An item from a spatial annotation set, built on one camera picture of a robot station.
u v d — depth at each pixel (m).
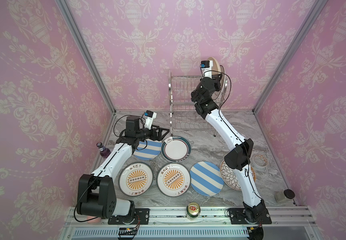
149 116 0.73
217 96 0.65
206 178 0.86
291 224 0.76
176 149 0.97
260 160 0.94
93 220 0.44
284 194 0.73
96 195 0.42
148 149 0.98
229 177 0.86
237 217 0.73
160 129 0.73
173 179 0.85
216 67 0.73
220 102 0.65
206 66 0.65
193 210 0.67
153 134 0.72
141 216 0.74
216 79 0.67
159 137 0.73
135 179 0.86
